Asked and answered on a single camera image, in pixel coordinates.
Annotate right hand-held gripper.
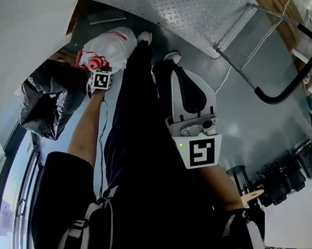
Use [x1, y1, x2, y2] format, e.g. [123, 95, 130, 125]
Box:
[158, 65, 232, 174]

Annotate pile of black equipment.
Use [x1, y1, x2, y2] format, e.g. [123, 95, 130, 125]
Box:
[252, 132, 312, 214]

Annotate long white cord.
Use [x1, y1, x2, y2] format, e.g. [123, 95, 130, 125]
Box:
[214, 0, 291, 105]

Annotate window frame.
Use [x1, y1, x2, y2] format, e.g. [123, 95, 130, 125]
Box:
[0, 119, 48, 249]

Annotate person's black shirt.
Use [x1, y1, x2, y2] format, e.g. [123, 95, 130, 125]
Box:
[26, 145, 281, 249]

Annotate person's right white shoe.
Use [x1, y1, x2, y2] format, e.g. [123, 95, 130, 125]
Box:
[163, 50, 183, 66]

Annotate person's white shoe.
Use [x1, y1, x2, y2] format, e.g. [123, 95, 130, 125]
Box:
[136, 30, 154, 46]
[163, 50, 183, 66]

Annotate person's leg black trousers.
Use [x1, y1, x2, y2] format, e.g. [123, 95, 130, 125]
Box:
[136, 57, 196, 182]
[97, 36, 168, 198]

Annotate black metal stand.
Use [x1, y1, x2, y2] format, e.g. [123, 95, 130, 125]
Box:
[222, 162, 256, 199]

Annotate person's left leg black trousers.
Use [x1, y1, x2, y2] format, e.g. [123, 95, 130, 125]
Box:
[97, 36, 168, 198]

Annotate metal platform cart black handle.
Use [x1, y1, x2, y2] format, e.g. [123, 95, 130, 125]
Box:
[72, 0, 312, 111]

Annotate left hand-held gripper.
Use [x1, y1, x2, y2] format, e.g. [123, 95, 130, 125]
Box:
[85, 67, 116, 103]

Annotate person's left forearm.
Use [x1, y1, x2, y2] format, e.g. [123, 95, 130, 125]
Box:
[64, 86, 107, 168]

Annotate round wooden stool seat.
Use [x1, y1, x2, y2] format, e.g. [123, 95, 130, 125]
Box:
[238, 186, 265, 206]

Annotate grey floor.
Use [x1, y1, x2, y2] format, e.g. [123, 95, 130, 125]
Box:
[41, 0, 312, 249]

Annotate person's right forearm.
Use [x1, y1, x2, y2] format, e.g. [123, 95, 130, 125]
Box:
[192, 164, 250, 215]

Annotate thin white gripper cable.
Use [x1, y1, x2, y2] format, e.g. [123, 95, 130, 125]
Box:
[88, 98, 117, 198]

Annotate person's right leg black trousers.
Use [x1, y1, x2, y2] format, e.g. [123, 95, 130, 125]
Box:
[136, 57, 196, 182]

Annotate clear water jug red cap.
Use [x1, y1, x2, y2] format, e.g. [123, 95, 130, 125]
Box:
[75, 21, 140, 77]

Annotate person's left white shoe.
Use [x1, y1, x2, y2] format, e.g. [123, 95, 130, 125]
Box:
[136, 30, 154, 46]

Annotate black rubbish bag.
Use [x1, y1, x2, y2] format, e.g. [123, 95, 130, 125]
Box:
[14, 55, 92, 145]

